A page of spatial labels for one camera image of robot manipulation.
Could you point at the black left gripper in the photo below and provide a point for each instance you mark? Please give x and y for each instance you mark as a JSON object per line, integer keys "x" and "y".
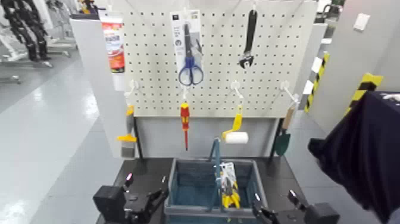
{"x": 139, "y": 209}

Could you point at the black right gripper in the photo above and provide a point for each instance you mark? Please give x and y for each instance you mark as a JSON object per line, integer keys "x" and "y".
{"x": 287, "y": 218}

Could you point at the yellow paint roller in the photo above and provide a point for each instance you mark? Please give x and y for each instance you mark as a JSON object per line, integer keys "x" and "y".
{"x": 236, "y": 138}

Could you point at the yellow pliers in package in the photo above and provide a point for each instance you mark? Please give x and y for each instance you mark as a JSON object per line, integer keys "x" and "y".
{"x": 229, "y": 194}

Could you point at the yellow grey scraper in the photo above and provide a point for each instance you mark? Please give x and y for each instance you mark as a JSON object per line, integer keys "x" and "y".
{"x": 129, "y": 120}

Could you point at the red yellow screwdriver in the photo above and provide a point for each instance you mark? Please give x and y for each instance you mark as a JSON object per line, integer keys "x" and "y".
{"x": 185, "y": 115}

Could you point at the dark navy cloth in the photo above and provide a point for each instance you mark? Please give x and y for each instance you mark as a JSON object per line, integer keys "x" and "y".
{"x": 365, "y": 156}

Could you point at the white pegboard hook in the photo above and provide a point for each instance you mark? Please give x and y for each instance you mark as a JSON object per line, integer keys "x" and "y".
{"x": 236, "y": 87}
{"x": 132, "y": 86}
{"x": 289, "y": 90}
{"x": 185, "y": 92}

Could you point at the white partition panel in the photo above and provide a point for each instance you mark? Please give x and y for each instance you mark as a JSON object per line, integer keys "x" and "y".
{"x": 93, "y": 78}

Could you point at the white paper label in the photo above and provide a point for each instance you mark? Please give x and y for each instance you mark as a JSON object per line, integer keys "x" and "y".
{"x": 308, "y": 87}
{"x": 316, "y": 64}

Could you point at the blue scissors on card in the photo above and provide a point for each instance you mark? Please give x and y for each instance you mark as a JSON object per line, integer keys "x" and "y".
{"x": 189, "y": 62}

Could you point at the white perforated pegboard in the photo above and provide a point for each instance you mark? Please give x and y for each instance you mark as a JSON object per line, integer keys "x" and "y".
{"x": 275, "y": 62}

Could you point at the white red glue tube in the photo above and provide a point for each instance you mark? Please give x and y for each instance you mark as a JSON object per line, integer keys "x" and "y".
{"x": 114, "y": 47}

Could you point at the black adjustable wrench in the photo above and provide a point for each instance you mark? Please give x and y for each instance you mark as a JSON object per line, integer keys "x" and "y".
{"x": 251, "y": 31}

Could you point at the black yellow machine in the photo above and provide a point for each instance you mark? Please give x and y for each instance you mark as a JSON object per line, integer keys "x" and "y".
{"x": 86, "y": 7}

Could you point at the black humanoid robot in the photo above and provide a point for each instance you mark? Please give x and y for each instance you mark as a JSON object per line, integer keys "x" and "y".
{"x": 31, "y": 31}

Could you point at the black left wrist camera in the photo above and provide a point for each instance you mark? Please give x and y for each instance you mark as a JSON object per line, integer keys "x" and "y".
{"x": 108, "y": 203}

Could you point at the yellow black striped post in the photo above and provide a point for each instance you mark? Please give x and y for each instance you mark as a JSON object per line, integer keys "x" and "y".
{"x": 364, "y": 86}

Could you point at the white wall plate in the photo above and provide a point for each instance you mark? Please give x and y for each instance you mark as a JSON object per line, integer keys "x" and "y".
{"x": 361, "y": 22}

